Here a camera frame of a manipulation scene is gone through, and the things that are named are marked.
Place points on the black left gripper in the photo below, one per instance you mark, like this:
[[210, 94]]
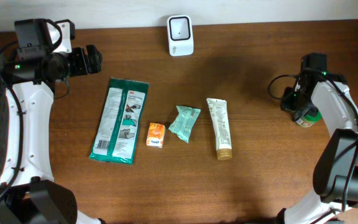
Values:
[[93, 57]]

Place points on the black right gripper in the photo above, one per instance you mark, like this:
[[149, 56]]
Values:
[[288, 105]]

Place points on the green lid jar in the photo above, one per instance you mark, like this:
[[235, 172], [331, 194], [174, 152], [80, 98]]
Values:
[[307, 120]]

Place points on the white tube gold cap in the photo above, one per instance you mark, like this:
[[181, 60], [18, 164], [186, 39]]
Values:
[[219, 118]]

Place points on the green 3M gloves package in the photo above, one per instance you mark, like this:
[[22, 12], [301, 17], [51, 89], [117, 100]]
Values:
[[118, 128]]

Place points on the small orange carton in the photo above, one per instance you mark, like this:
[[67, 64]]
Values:
[[156, 135]]

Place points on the teal snack packet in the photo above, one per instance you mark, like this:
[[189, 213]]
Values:
[[184, 122]]

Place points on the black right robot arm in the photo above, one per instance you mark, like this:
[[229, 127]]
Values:
[[318, 94]]

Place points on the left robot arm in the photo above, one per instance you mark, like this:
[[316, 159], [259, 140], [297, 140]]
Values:
[[28, 192]]

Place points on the white barcode scanner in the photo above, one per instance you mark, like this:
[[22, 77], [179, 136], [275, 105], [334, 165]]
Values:
[[180, 35]]

